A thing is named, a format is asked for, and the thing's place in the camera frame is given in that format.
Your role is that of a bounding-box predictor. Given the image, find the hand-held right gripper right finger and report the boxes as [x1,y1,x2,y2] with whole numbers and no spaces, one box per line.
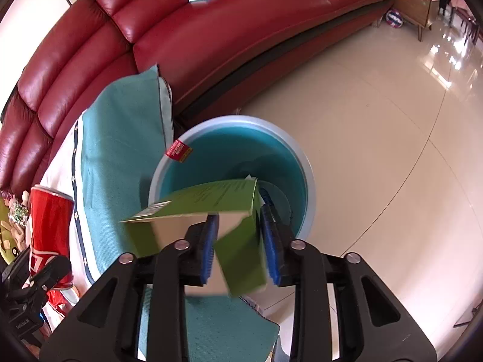
[260,204,438,362]

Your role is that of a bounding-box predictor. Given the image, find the green printed cloth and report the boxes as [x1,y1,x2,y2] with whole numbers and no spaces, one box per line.
[0,190,33,265]

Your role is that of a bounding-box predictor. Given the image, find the green carton box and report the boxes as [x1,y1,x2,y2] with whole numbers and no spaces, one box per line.
[119,178,269,298]

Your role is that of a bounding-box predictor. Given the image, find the teal and white tablecloth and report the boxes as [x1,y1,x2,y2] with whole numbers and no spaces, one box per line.
[38,64,282,362]

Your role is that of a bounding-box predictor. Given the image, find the dark wooden chair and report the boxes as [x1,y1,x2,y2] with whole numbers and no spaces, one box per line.
[451,5,481,44]

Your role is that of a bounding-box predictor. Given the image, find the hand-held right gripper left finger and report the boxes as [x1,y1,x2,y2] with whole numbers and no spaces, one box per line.
[38,214,221,362]

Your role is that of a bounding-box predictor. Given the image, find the wooden cabinet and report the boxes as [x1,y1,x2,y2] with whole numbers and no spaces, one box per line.
[392,0,440,42]

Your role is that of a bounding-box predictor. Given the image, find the blue plastic bin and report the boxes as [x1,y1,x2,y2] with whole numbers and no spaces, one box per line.
[148,115,315,238]

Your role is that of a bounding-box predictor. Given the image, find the red soda can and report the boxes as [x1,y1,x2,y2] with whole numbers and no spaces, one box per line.
[28,184,76,291]

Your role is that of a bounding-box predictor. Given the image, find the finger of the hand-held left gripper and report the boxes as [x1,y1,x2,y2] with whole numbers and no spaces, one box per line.
[23,255,72,299]

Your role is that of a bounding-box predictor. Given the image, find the red label tag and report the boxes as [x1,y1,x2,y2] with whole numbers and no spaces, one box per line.
[165,139,192,164]

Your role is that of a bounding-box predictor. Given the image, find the patterned ball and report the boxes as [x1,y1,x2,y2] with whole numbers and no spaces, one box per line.
[384,8,404,29]

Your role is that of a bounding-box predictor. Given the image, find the red leather sofa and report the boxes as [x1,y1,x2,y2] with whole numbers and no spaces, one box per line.
[0,0,401,197]

